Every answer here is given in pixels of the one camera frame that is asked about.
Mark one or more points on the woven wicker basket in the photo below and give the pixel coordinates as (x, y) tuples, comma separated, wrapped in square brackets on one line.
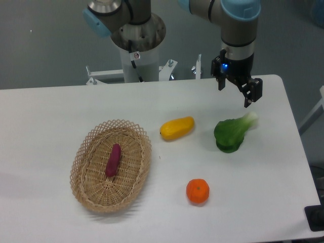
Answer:
[(89, 184)]

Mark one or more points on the white table leg frame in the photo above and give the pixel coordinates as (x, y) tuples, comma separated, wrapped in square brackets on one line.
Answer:
[(312, 115)]

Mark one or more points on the green bok choy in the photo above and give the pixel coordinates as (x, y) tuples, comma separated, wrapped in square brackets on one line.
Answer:
[(230, 133)]

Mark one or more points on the yellow mango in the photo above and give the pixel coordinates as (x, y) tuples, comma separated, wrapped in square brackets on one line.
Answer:
[(177, 128)]

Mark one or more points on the purple sweet potato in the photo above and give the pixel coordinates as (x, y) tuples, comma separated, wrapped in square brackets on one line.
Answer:
[(113, 161)]

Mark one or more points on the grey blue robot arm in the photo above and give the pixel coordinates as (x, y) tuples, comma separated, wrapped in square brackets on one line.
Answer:
[(237, 20)]

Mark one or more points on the orange tangerine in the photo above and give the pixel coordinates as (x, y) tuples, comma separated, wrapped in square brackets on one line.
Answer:
[(197, 191)]

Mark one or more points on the black box at table edge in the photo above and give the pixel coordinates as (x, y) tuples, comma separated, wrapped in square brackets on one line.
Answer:
[(314, 215)]

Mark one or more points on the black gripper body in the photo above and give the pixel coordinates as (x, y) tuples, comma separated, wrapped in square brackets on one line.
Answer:
[(238, 72)]

